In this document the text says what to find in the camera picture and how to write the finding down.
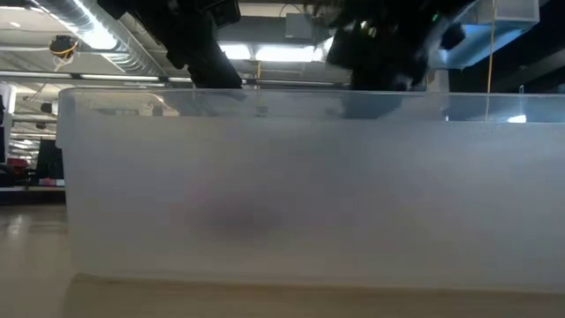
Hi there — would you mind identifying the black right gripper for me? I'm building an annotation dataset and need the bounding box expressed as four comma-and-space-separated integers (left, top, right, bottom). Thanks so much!
326, 0, 478, 120

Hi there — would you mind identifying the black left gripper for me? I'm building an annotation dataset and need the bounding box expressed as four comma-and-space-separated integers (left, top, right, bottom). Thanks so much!
96, 0, 245, 90

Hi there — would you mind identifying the bright ceiling light panel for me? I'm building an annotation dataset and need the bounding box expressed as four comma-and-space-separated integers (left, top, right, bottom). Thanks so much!
218, 42, 323, 64

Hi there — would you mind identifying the grey ceiling box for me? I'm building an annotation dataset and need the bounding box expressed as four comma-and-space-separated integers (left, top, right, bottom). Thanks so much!
284, 11, 315, 42

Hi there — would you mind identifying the long grey ceiling pipe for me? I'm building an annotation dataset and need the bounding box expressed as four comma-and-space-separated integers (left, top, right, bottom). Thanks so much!
0, 70, 354, 88

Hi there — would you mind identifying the clear plastic bin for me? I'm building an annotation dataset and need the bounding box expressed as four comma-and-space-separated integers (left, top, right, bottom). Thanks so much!
56, 87, 565, 295

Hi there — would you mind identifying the black background furniture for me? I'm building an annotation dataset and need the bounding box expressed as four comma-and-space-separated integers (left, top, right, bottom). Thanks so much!
0, 137, 66, 189

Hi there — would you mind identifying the large silver spiral duct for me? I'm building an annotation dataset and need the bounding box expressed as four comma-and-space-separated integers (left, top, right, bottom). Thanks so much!
26, 0, 165, 77

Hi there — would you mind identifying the rectangular metal ceiling duct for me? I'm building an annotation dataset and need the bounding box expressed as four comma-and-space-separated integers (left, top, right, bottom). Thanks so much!
430, 0, 540, 71

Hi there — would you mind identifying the yellow cable reel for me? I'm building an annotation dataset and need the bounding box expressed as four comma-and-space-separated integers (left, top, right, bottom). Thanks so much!
48, 34, 80, 72

